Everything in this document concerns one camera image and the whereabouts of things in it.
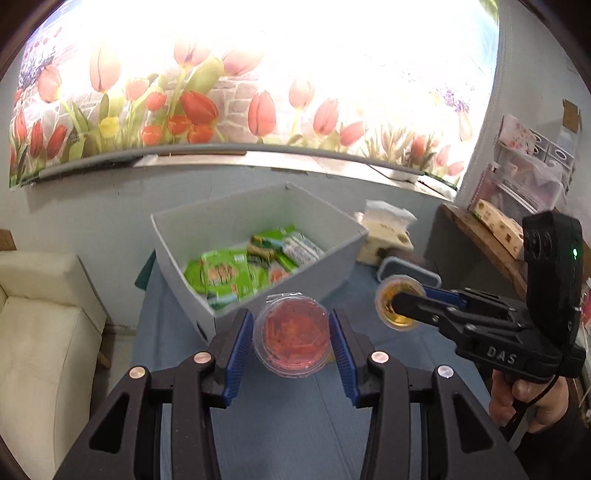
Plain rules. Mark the wooden shelf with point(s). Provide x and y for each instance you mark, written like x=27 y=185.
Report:
x=466 y=235

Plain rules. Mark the large green snack packet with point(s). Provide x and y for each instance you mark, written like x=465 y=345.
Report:
x=221 y=274
x=300 y=249

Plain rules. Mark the tulip wall poster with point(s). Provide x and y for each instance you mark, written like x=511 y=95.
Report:
x=207 y=92

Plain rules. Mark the cardboard piece on wall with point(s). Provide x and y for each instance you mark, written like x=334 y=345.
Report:
x=571 y=113

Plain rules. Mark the brown cardboard piece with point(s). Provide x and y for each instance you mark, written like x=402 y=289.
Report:
x=5 y=240

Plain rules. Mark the clear plastic drawer unit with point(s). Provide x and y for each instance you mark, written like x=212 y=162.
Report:
x=521 y=189

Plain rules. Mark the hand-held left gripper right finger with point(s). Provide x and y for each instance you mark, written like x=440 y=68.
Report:
x=344 y=355

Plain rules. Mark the blue tablecloth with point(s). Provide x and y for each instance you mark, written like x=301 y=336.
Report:
x=295 y=415

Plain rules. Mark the cream box with holes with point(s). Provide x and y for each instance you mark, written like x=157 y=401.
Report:
x=498 y=228

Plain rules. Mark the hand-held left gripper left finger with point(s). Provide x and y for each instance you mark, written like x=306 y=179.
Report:
x=235 y=360

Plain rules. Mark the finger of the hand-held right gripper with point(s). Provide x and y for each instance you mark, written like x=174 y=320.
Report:
x=420 y=307
x=445 y=296

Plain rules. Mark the white cardboard box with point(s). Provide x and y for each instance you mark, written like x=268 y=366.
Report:
x=323 y=277

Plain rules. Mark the yellow jelly cup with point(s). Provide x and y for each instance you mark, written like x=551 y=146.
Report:
x=387 y=288

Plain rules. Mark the white drawer organizer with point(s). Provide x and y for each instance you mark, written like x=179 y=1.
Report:
x=556 y=154

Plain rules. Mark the tissue box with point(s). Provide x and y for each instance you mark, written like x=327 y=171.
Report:
x=383 y=230

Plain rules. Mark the cream sofa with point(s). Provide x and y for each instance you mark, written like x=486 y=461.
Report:
x=41 y=350

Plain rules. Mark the person's right hand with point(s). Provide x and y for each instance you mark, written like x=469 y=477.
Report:
x=521 y=397

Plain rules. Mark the floral pouch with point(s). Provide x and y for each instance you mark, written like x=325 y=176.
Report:
x=517 y=134

